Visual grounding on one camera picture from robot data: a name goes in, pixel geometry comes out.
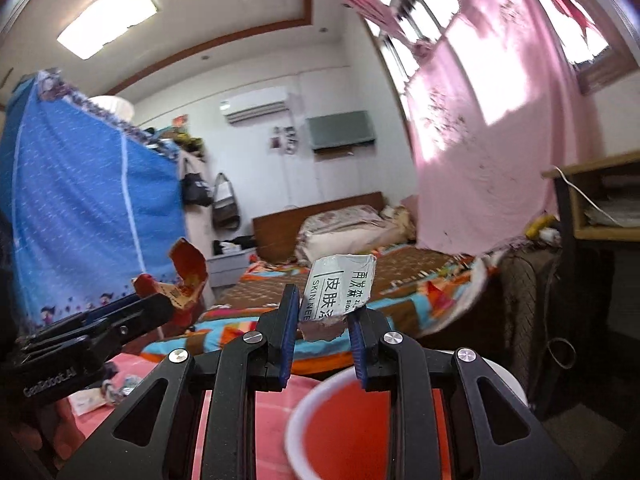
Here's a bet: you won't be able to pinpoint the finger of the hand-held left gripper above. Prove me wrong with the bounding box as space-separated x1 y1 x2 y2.
20 292 146 346
20 291 174 363

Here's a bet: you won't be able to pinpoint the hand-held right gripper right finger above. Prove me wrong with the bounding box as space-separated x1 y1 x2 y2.
347 305 586 480

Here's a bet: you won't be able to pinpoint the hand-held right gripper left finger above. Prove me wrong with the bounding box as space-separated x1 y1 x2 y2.
55 284 301 480

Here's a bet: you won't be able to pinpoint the torn red wrapper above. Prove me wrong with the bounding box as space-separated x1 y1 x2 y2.
131 237 208 333

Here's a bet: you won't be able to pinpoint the red basin with white rim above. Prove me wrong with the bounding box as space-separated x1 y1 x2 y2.
286 350 528 480

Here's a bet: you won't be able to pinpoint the torn white grey wrapper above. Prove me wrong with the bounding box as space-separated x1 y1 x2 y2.
297 253 377 342

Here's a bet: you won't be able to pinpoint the white paper packet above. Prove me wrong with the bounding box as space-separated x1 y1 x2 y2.
67 390 108 417

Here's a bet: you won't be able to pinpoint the crumpled wrapper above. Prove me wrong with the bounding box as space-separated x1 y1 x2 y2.
102 375 142 403

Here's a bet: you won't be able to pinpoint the grey nightstand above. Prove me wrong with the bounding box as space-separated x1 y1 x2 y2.
207 250 256 291

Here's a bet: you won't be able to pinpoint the colourful patchwork blanket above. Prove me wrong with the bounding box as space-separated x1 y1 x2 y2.
140 245 496 376

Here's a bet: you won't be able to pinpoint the black clothing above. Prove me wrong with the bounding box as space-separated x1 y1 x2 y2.
214 235 257 256

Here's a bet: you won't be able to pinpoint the brown wooden headboard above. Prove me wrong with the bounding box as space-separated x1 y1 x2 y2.
251 191 385 263

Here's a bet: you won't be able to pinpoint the blue fabric wardrobe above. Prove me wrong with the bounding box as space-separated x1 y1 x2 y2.
0 70 188 333

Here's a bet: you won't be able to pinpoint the folded floral quilt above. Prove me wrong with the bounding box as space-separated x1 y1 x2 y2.
295 208 406 263

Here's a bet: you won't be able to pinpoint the brown hanging bag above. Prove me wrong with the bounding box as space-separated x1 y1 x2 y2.
212 172 241 231

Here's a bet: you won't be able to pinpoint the yellowish pillow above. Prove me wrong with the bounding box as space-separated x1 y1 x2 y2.
382 205 418 241

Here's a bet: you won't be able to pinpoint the black hanging bag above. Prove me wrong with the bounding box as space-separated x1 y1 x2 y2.
181 157 215 207

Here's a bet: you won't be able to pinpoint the dark patterned bed side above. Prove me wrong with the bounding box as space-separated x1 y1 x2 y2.
500 250 556 396

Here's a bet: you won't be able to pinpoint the clutter on wardrobe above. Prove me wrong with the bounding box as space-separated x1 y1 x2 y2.
145 125 206 158

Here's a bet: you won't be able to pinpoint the white round lampshade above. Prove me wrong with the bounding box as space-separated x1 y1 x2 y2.
90 95 136 121

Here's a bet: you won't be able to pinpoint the yellow object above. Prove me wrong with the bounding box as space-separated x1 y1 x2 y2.
525 215 558 238

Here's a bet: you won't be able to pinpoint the white air conditioner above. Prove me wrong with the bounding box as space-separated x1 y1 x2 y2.
220 86 291 125

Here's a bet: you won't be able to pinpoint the wooden shelf desk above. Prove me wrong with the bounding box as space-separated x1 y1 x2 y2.
542 150 640 411

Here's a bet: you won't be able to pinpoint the pink curtain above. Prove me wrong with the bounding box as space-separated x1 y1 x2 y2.
345 0 608 253

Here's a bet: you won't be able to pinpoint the stack of papers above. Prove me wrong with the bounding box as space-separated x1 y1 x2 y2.
582 200 640 228

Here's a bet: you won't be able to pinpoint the rectangular ceiling light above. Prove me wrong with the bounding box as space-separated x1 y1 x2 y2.
56 0 162 60

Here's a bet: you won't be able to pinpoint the wooden framed window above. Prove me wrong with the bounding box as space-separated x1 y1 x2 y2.
360 0 621 96

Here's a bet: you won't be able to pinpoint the wall photos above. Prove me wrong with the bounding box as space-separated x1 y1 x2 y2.
270 125 298 153

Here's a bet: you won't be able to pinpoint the black cable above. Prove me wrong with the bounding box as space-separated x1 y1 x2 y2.
544 255 576 386

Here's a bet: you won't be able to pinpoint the grey wall cabinet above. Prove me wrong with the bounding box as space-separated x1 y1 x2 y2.
306 110 377 152

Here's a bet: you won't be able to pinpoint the white cable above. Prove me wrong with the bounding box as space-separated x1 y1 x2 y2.
557 167 626 226

